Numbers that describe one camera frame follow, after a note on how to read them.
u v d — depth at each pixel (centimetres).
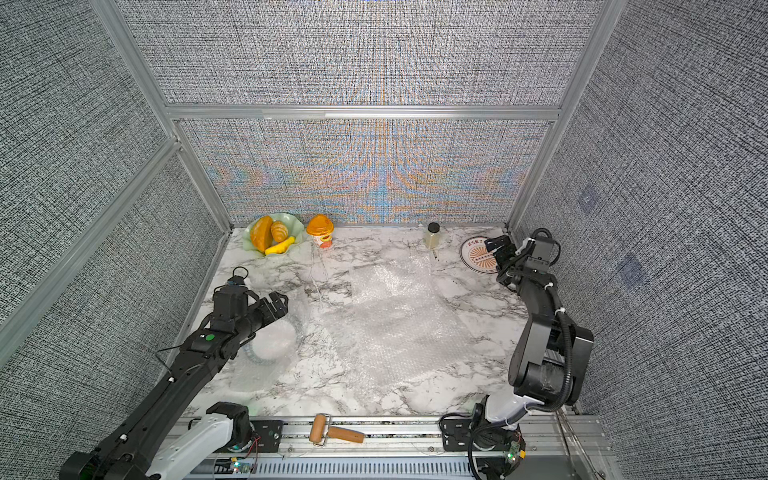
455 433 73
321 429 74
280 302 76
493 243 81
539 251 69
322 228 107
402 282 100
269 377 83
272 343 88
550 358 47
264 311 72
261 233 106
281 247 106
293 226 114
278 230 109
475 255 110
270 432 74
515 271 68
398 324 93
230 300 60
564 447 72
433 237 107
